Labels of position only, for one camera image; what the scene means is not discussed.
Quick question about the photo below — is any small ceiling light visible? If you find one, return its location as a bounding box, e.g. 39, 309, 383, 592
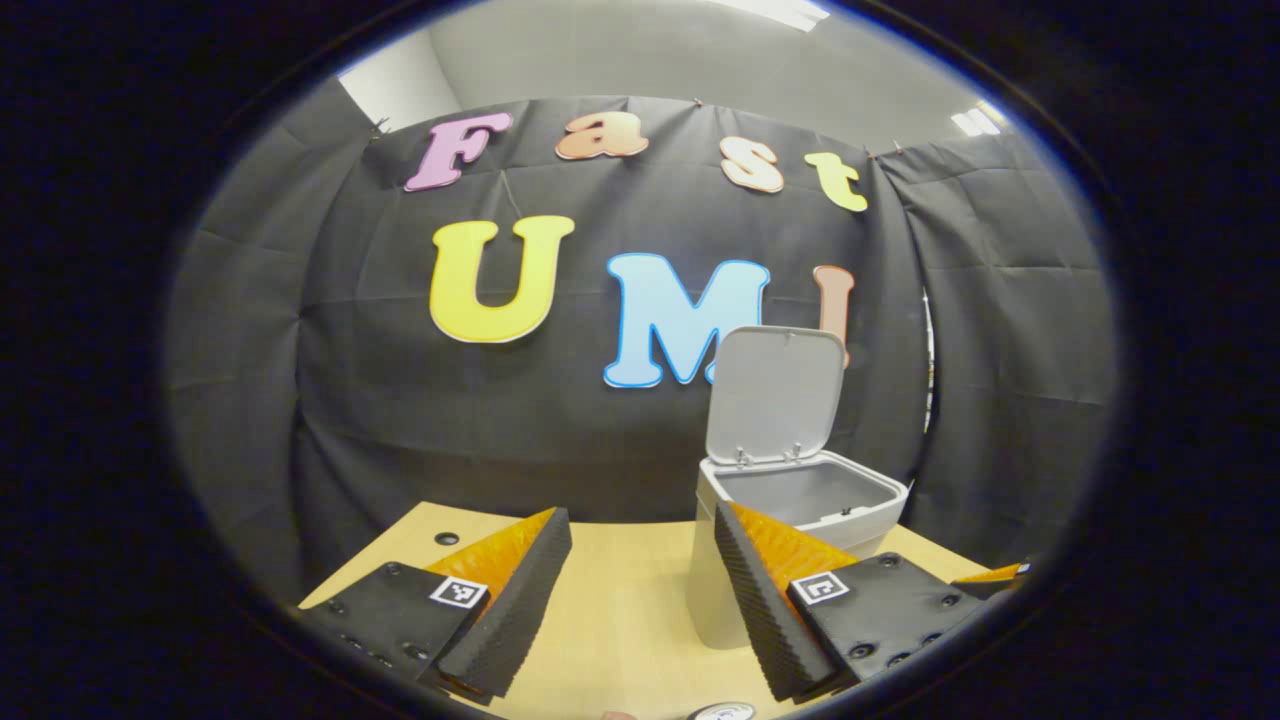
950, 100, 1011, 139

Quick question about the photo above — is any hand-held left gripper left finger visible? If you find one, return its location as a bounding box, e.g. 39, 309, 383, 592
298, 506, 575, 707

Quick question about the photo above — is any white desktop garbage bin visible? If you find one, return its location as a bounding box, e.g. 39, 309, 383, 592
685, 325, 911, 651

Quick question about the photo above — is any wooden desktop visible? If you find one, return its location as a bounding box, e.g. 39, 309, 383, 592
298, 502, 991, 720

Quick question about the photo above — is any black backdrop cloth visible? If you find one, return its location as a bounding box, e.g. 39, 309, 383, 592
165, 78, 1119, 601

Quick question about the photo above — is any large ceiling light panel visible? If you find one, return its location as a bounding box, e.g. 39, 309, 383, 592
720, 0, 831, 32

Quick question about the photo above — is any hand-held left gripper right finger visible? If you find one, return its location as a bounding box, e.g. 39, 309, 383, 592
714, 498, 1001, 703

